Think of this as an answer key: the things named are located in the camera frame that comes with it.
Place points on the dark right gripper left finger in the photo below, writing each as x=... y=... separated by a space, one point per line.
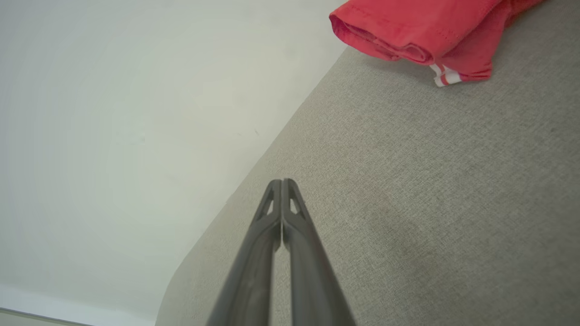
x=253 y=271

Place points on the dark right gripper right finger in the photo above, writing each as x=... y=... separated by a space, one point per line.
x=312 y=280

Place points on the red shorts white stripe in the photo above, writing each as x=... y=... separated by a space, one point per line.
x=471 y=68

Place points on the red shirt white sleeves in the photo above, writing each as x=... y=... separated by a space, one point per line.
x=398 y=22

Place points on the grey fabric sofa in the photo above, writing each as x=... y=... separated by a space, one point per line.
x=430 y=203

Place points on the white wall baseboard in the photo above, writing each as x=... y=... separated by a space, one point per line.
x=68 y=308

